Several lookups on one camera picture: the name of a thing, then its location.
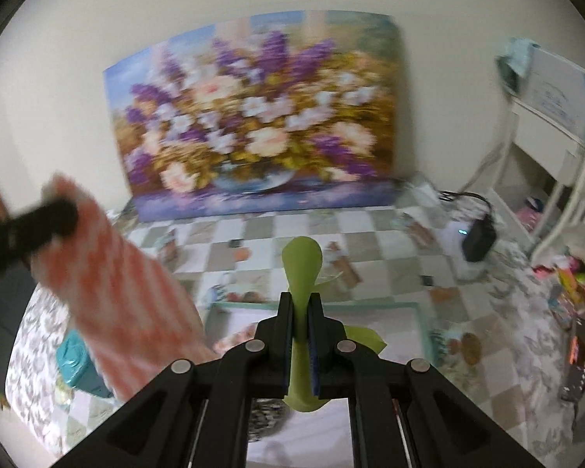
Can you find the orange white striped cloth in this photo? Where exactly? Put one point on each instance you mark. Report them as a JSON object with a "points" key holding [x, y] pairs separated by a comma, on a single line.
{"points": [[126, 292]]}

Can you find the pile of colourful toys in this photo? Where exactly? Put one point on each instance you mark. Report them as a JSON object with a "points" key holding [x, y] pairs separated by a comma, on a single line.
{"points": [[570, 278]]}

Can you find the checkered plastic tablecloth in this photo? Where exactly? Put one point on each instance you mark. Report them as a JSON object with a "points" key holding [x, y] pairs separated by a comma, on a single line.
{"points": [[370, 234]]}

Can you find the small printed card box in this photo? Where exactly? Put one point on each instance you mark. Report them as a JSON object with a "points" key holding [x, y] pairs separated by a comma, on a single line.
{"points": [[168, 248]]}

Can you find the teal plastic container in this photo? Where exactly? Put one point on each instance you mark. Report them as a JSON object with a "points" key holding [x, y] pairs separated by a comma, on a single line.
{"points": [[75, 365]]}

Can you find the black remote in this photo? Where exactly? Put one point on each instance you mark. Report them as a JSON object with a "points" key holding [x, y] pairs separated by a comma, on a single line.
{"points": [[577, 380]]}

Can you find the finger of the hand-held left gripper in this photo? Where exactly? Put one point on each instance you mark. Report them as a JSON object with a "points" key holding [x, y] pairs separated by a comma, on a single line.
{"points": [[39, 229]]}

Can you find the black charger adapter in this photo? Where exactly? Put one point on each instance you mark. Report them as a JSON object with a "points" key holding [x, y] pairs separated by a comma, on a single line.
{"points": [[477, 241]]}

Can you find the white folding table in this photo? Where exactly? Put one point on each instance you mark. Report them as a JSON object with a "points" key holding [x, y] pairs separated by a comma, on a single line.
{"points": [[541, 156]]}

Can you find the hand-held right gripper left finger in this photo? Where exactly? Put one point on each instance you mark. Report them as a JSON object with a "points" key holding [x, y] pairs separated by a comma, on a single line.
{"points": [[288, 351]]}

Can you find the white printed board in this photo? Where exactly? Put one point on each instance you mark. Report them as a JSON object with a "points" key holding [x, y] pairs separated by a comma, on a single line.
{"points": [[560, 92]]}

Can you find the leopard print scrunchie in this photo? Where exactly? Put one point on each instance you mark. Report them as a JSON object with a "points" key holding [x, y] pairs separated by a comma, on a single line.
{"points": [[268, 417]]}

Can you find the teal cloth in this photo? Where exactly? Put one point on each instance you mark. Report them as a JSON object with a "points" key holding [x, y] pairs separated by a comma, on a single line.
{"points": [[514, 58]]}

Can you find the white tray with teal rim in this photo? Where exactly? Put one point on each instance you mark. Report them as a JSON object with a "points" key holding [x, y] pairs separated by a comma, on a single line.
{"points": [[395, 321]]}

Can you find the white power socket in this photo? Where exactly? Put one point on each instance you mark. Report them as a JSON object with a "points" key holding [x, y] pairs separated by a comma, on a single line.
{"points": [[451, 241]]}

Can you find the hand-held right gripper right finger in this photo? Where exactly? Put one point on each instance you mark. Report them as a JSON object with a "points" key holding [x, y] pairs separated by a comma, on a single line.
{"points": [[314, 351]]}

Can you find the flower bouquet painting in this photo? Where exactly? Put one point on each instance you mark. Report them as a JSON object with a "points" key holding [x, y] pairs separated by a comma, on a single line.
{"points": [[263, 117]]}

